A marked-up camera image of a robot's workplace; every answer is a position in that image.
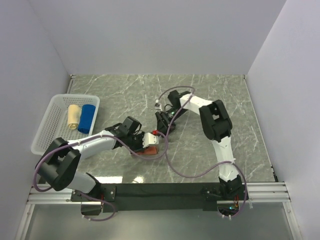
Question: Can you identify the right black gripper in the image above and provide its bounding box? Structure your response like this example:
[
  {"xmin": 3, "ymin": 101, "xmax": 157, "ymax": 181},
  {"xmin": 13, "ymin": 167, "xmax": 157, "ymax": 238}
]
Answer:
[{"xmin": 155, "ymin": 108, "xmax": 187, "ymax": 139}]

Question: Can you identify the brown orange bear towel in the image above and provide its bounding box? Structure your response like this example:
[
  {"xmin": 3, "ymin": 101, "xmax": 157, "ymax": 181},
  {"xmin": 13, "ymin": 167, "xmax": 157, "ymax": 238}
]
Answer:
[{"xmin": 144, "ymin": 146, "xmax": 159, "ymax": 156}]

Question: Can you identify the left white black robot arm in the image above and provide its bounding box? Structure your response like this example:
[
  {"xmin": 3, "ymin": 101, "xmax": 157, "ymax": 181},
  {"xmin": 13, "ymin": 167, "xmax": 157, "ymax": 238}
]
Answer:
[{"xmin": 34, "ymin": 116, "xmax": 147, "ymax": 201}]

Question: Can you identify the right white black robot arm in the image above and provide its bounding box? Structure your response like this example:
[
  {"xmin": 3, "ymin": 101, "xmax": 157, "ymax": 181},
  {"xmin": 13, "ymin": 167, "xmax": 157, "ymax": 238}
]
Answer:
[{"xmin": 155, "ymin": 90, "xmax": 243, "ymax": 200}]

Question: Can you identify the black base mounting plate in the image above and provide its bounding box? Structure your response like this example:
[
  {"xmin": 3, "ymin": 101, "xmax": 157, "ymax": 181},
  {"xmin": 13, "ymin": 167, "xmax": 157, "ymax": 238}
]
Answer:
[{"xmin": 70, "ymin": 182, "xmax": 249, "ymax": 216}]

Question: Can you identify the rolled blue towel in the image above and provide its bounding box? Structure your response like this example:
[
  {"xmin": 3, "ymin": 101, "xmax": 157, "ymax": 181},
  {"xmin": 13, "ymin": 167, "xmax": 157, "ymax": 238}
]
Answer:
[{"xmin": 77, "ymin": 104, "xmax": 96, "ymax": 134}]

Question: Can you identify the rolled beige towel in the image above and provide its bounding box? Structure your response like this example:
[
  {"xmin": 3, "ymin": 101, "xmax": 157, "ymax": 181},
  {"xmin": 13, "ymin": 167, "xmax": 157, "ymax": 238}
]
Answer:
[{"xmin": 67, "ymin": 104, "xmax": 82, "ymax": 130}]

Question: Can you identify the white plastic basket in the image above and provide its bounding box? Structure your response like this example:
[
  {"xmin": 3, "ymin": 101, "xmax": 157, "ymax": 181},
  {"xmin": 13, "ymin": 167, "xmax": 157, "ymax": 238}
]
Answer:
[{"xmin": 30, "ymin": 94, "xmax": 100, "ymax": 156}]

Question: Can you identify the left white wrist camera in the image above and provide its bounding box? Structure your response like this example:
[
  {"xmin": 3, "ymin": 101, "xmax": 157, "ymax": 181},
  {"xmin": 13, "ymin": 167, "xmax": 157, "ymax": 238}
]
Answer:
[{"xmin": 142, "ymin": 132, "xmax": 159, "ymax": 149}]

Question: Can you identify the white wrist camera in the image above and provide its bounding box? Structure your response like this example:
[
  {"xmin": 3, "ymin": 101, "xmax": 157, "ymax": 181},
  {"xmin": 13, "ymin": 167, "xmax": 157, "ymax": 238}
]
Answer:
[
  {"xmin": 154, "ymin": 99, "xmax": 163, "ymax": 112},
  {"xmin": 142, "ymin": 132, "xmax": 159, "ymax": 149}
]

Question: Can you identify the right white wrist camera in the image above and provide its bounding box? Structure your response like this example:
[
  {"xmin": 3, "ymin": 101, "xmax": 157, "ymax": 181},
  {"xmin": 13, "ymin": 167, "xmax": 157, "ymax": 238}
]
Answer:
[{"xmin": 154, "ymin": 99, "xmax": 163, "ymax": 112}]

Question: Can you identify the aluminium rail frame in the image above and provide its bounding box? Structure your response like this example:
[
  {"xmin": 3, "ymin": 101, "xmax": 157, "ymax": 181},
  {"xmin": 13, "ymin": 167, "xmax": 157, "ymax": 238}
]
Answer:
[{"xmin": 16, "ymin": 171, "xmax": 301, "ymax": 240}]

